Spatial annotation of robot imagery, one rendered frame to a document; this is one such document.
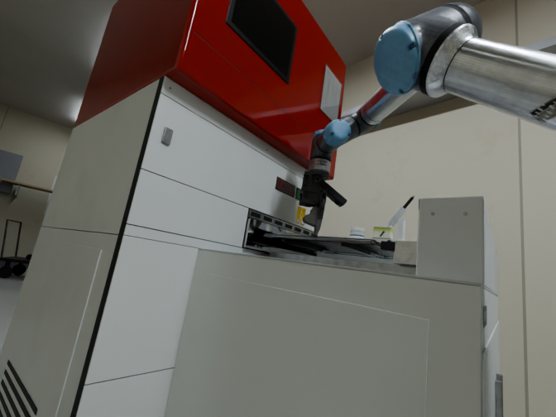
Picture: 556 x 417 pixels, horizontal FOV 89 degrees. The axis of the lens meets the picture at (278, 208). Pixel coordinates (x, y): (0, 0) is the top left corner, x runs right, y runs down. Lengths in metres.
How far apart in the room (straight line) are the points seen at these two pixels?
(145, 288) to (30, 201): 7.39
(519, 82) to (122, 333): 0.83
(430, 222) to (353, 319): 0.21
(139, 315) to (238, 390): 0.28
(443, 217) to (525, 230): 1.90
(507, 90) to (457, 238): 0.23
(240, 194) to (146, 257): 0.34
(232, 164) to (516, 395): 2.15
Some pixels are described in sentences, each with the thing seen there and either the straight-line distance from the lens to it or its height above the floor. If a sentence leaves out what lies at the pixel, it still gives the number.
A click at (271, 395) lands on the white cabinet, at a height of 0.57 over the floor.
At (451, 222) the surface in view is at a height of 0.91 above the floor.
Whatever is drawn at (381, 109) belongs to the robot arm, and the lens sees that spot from 0.91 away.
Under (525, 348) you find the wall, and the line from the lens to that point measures 2.41.
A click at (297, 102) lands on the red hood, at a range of 1.13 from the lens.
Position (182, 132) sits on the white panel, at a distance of 0.80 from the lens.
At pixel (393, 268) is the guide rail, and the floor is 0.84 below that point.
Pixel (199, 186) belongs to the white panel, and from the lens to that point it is 0.81.
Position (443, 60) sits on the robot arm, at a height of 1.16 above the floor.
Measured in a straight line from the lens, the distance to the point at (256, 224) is 0.94.
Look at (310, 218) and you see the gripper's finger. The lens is 0.94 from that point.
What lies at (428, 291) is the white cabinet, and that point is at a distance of 0.48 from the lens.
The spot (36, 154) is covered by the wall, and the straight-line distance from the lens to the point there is 8.22.
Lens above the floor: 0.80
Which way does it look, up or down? 12 degrees up
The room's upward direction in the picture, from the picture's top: 9 degrees clockwise
